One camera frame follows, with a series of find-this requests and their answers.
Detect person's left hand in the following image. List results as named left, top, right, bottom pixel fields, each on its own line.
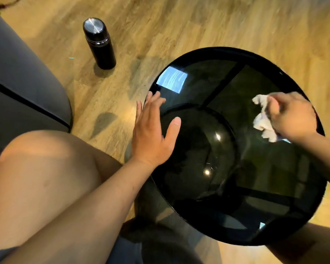
left=131, top=91, right=182, bottom=168

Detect person's right hand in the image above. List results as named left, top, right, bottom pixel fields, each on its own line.
left=265, top=92, right=318, bottom=143

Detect white tissue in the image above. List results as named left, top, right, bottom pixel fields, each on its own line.
left=252, top=94, right=279, bottom=143

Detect person's right forearm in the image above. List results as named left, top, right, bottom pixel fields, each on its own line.
left=290, top=131, right=330, bottom=196

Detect person's left forearm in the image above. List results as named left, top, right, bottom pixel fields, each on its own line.
left=0, top=158, right=156, bottom=264

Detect black thermos bottle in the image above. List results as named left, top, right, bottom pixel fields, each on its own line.
left=82, top=17, right=117, bottom=70

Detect round black glass table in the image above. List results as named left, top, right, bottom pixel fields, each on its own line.
left=148, top=47, right=327, bottom=247

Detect person's left leg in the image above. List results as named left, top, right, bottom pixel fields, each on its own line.
left=0, top=130, right=125, bottom=254

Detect person's leg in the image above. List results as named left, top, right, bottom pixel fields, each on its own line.
left=0, top=130, right=125, bottom=254
left=266, top=223, right=330, bottom=264

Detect grey sofa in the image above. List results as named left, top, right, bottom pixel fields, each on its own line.
left=0, top=5, right=74, bottom=179

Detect grey shorts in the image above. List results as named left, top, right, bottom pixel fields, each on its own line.
left=0, top=219, right=165, bottom=264

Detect person's right leg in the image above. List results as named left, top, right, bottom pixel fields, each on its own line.
left=266, top=223, right=330, bottom=264

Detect dark cable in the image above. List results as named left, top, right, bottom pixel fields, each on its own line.
left=0, top=0, right=23, bottom=11

